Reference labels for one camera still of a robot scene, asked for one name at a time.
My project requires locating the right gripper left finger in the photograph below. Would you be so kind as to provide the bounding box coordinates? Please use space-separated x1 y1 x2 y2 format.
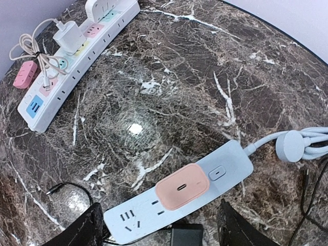
43 202 104 246

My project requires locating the white usb charger with cable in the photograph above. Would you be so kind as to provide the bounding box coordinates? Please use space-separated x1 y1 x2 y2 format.
9 18 86 91

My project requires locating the pink cube plug adapter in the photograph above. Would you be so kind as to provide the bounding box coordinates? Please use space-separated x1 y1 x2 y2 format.
155 163 210 211

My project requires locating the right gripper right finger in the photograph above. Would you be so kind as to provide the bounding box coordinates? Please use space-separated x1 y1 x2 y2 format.
217 199 278 246

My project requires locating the white multi plug adapter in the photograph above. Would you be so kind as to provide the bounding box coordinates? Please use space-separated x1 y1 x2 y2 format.
85 0 122 24

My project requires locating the white power strip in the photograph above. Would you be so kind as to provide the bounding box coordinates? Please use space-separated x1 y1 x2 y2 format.
17 1 140 133

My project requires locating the grey blue power strip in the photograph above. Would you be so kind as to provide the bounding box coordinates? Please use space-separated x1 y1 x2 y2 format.
104 140 254 244

